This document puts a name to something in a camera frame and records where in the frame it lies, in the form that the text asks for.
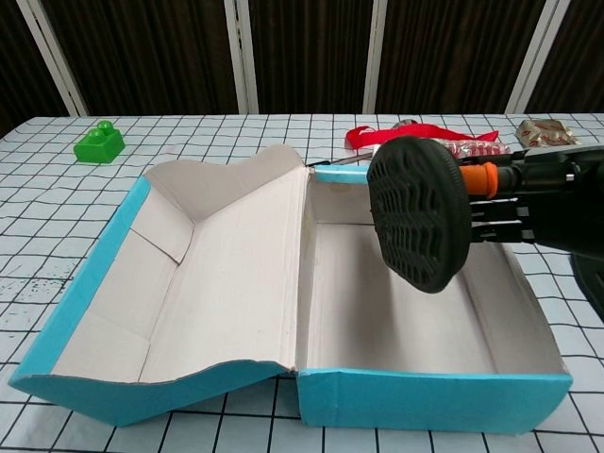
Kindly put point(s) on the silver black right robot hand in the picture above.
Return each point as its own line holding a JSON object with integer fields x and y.
{"x": 547, "y": 203}

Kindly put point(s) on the black clog shoe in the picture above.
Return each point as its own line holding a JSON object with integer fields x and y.
{"x": 590, "y": 278}
{"x": 415, "y": 217}

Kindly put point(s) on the blue cardboard shoe box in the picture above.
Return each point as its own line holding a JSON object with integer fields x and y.
{"x": 236, "y": 283}

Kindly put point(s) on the gold foil snack packet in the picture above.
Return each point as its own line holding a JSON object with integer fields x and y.
{"x": 542, "y": 132}

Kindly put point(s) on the clear plastic bottle red label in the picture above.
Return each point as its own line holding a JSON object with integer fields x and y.
{"x": 476, "y": 148}

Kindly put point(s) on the red ribbon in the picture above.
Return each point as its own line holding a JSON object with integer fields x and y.
{"x": 365, "y": 137}

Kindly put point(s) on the green toy building block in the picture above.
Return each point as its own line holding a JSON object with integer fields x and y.
{"x": 99, "y": 146}

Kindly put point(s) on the white blue checked tablecloth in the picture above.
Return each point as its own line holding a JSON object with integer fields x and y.
{"x": 47, "y": 212}

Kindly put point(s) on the white partition frame post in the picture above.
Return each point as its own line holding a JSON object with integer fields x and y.
{"x": 52, "y": 56}
{"x": 538, "y": 56}
{"x": 240, "y": 56}
{"x": 380, "y": 56}

